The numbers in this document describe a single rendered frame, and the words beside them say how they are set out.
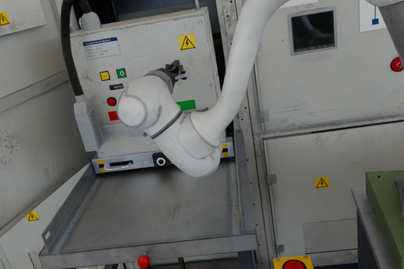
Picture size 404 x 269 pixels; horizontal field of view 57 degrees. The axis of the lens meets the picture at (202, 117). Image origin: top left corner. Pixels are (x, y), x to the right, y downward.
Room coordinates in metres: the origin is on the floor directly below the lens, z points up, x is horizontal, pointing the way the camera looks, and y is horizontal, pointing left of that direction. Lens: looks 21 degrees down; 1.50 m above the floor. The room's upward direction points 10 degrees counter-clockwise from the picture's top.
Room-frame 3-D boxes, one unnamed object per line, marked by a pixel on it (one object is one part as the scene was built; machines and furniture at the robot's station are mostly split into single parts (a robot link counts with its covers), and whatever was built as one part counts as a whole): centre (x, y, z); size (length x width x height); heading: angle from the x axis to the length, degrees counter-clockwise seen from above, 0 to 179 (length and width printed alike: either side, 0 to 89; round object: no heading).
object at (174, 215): (1.17, 0.18, 0.82); 0.68 x 0.62 x 0.06; 173
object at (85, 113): (1.21, 0.39, 1.09); 0.08 x 0.05 x 0.17; 173
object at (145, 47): (1.26, 0.17, 1.15); 0.48 x 0.01 x 0.48; 83
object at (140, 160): (1.27, 0.17, 0.90); 0.54 x 0.05 x 0.06; 83
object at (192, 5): (2.12, 0.07, 1.28); 0.58 x 0.02 x 0.19; 83
